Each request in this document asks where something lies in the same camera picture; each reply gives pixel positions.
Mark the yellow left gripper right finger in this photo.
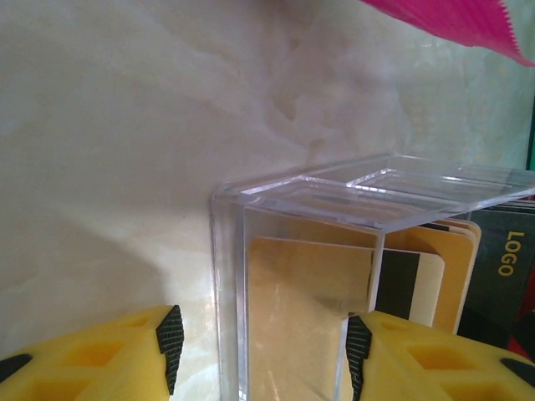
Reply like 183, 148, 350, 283
345, 310, 535, 401

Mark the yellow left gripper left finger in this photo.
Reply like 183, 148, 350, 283
0, 303, 184, 401

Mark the clear acrylic card box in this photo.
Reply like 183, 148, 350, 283
207, 152, 535, 401

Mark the plain gold card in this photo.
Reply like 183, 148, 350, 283
247, 236, 380, 401
386, 219, 481, 336

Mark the cream card with black stripe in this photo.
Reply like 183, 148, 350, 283
382, 246, 447, 329

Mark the black card with logo print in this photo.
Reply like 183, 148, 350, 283
455, 199, 535, 364

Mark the colourful fruit candy bag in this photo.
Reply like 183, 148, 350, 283
362, 0, 535, 69

